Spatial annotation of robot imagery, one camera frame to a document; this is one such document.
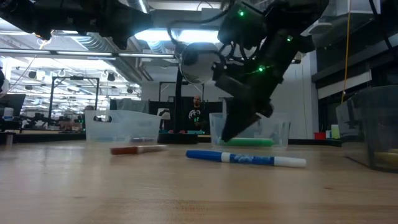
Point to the thick blue marker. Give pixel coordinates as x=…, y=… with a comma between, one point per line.
x=248, y=159

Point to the clear plastic bin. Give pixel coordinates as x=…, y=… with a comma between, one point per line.
x=124, y=126
x=276, y=127

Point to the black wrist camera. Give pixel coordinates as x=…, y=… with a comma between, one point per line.
x=242, y=25

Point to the black aluminium rig frame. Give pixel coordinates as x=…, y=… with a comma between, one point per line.
x=46, y=137

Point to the light green container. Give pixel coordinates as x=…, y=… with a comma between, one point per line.
x=335, y=131

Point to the black metal stand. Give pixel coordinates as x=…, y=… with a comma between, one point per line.
x=53, y=102

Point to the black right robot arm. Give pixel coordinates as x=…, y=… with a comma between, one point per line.
x=298, y=18

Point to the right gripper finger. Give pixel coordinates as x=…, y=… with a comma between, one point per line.
x=239, y=126
x=227, y=109

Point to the smoky grey plastic bin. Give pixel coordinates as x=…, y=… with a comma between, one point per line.
x=370, y=127

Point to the ceiling light bar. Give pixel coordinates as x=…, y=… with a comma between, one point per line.
x=84, y=53

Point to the person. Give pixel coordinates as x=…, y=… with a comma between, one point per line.
x=196, y=113

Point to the silver ceiling duct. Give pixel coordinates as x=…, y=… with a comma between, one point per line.
x=99, y=46

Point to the small red container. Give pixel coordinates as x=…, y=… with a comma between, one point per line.
x=319, y=136

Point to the green highlighter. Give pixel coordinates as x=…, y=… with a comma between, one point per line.
x=248, y=142

